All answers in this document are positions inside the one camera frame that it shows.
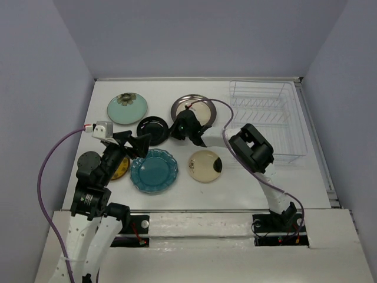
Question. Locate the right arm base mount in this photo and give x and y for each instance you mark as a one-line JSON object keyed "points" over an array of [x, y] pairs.
{"points": [[267, 234]]}

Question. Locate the yellow amber plate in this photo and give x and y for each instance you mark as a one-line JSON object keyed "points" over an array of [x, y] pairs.
{"points": [[122, 169]]}

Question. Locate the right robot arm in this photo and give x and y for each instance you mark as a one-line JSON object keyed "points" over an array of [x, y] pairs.
{"points": [[250, 149]]}

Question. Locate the brown rimmed cream plate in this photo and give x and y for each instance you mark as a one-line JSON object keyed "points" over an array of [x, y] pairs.
{"points": [[205, 111]]}

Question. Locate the light green floral plate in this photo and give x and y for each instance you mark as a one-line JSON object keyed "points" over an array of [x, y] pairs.
{"points": [[127, 108]]}

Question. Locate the teal scalloped plate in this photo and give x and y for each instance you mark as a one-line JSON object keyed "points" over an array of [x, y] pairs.
{"points": [[155, 173]]}

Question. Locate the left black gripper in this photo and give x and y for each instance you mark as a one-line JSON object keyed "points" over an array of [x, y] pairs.
{"points": [[140, 144]]}

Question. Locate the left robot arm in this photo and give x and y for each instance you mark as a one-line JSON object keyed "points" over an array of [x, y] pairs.
{"points": [[94, 220]]}

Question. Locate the white wire dish rack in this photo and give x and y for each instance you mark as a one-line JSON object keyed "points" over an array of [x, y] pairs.
{"points": [[272, 107]]}

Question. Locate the cream plate with black spot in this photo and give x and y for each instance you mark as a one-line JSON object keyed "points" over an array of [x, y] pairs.
{"points": [[205, 166]]}

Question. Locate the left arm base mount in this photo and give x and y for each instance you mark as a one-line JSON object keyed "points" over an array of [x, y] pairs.
{"points": [[135, 235]]}

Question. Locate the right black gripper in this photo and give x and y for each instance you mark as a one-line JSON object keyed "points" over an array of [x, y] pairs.
{"points": [[173, 131]]}

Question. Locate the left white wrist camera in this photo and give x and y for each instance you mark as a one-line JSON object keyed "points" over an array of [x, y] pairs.
{"points": [[103, 130]]}

